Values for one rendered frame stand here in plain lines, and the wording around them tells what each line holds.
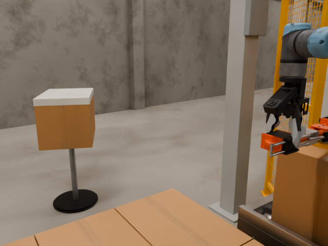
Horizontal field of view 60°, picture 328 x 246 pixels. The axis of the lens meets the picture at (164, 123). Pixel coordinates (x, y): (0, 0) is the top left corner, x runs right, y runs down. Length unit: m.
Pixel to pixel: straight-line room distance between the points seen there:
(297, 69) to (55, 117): 1.79
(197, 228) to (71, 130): 1.29
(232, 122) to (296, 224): 1.13
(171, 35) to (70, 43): 2.71
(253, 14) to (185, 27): 5.88
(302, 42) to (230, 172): 1.74
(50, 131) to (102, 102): 4.27
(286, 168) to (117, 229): 0.82
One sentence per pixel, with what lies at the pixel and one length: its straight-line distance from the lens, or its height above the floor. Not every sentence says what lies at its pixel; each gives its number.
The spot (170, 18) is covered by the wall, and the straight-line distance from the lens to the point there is 7.66.
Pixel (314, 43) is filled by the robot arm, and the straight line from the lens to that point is 0.82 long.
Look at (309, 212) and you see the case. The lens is 1.37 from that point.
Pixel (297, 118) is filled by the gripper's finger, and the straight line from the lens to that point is 0.92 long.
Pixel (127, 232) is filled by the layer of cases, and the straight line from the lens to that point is 1.42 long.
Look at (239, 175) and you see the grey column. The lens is 2.47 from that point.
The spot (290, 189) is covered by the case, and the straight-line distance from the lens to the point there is 1.38.
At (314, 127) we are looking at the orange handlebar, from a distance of 1.16.
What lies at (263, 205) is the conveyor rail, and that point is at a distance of 1.60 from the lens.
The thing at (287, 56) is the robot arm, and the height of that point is 1.34.
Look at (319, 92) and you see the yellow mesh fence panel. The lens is 2.03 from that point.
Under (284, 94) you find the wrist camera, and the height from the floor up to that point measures 1.23.
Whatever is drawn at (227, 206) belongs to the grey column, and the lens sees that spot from 2.61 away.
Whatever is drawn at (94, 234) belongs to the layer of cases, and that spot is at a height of 0.54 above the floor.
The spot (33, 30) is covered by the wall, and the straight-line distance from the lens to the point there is 5.94.
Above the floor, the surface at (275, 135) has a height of 1.10.
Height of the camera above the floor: 1.35
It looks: 14 degrees down
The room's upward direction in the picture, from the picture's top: straight up
